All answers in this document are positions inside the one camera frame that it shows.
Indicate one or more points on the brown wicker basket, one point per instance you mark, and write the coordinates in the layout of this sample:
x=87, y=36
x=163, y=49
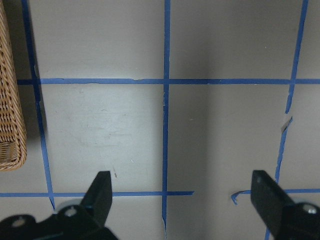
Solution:
x=13, y=135

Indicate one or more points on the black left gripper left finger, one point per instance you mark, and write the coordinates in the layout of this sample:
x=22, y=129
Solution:
x=83, y=221

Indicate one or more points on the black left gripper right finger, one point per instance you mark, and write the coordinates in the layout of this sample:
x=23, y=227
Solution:
x=285, y=218

